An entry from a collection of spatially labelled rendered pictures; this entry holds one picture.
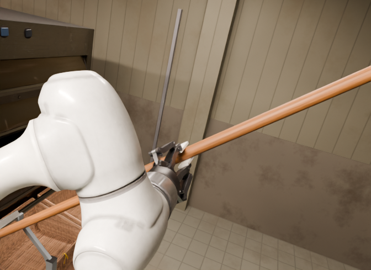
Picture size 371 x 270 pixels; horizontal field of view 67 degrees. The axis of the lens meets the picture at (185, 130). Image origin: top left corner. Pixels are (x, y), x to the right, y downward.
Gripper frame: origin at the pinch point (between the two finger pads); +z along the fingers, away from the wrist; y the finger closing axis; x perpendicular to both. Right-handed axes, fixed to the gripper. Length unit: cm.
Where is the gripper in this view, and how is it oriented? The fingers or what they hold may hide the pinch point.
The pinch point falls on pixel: (183, 154)
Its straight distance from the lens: 73.0
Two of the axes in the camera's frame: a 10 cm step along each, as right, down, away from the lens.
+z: 2.5, -2.7, 9.3
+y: 4.6, 8.8, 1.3
